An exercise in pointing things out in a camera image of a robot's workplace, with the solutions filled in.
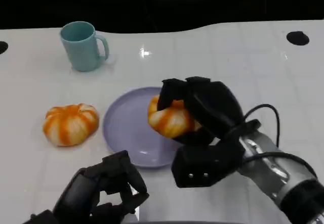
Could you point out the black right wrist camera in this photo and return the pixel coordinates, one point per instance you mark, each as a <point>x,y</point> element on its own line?
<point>202,163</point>

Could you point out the lilac plate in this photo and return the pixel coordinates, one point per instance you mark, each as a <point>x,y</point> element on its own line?
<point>126,128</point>

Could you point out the orange white toy bread roll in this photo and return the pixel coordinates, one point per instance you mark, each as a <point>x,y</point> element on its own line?
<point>168,123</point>
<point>71,124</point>

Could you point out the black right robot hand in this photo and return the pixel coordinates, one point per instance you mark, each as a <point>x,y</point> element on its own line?
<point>217,107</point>

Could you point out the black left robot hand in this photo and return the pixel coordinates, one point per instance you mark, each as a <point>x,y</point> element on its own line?
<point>81,196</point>

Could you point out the pale green mug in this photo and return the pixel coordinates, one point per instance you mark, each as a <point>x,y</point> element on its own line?
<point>81,50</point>

